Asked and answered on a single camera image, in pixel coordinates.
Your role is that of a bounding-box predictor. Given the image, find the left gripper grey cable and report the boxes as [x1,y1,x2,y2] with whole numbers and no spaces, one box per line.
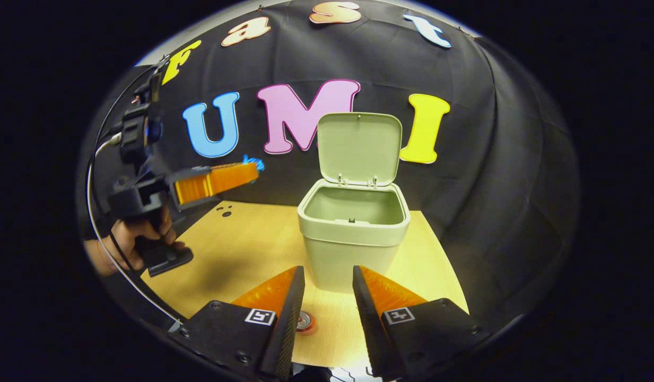
[85,133,184,324]

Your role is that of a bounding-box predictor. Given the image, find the green desktop garbage bin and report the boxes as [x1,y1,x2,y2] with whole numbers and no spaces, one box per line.
[297,111,411,293]

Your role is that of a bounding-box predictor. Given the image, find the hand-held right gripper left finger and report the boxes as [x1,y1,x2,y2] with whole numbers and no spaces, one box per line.
[168,265,306,380]

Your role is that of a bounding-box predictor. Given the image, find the silver-topped pop can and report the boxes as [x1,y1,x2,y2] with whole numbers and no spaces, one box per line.
[296,310,318,336]

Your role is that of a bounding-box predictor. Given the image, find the black backdrop cloth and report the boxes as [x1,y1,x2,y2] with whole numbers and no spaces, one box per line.
[80,0,579,340]

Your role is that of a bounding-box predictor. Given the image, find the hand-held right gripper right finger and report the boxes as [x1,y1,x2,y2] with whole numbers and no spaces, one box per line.
[352,265,489,381]

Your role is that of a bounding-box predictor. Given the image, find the wooden desktop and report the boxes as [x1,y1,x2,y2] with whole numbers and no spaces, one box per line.
[141,201,469,372]

